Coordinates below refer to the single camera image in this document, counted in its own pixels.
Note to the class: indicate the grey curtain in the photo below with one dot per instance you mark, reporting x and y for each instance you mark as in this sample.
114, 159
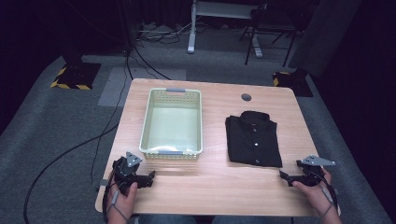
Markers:
323, 37

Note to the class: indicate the white desk frame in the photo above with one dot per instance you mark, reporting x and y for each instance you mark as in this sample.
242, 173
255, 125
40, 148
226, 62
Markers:
191, 37

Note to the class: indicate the person's leg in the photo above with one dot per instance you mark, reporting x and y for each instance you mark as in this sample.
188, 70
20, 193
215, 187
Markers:
168, 220
249, 220

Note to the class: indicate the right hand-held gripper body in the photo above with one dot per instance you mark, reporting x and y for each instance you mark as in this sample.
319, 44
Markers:
311, 174

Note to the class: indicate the grey table edge clip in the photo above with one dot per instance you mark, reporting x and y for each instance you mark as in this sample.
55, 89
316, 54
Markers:
103, 183

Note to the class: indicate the person's right hand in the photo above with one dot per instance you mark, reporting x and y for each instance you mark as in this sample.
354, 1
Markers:
317, 196

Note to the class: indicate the person's left leg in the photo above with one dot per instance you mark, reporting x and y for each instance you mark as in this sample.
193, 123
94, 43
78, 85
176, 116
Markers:
168, 220

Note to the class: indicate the pale green plastic basket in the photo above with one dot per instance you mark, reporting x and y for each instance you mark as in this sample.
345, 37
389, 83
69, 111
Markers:
172, 127

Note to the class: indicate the black shirt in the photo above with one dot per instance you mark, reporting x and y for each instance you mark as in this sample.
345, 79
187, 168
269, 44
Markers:
253, 143

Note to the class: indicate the yellow-black striped stand base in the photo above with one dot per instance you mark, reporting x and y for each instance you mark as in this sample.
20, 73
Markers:
74, 77
292, 81

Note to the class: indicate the person's right leg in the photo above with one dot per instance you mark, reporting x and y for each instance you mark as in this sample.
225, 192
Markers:
249, 220

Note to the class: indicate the person's left hand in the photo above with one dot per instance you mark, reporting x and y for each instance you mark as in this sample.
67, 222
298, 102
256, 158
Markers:
123, 205

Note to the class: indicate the black metal stand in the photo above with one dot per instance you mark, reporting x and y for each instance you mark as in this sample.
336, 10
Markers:
249, 46

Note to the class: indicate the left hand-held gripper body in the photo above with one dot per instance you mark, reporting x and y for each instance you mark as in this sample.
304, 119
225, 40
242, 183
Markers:
124, 169

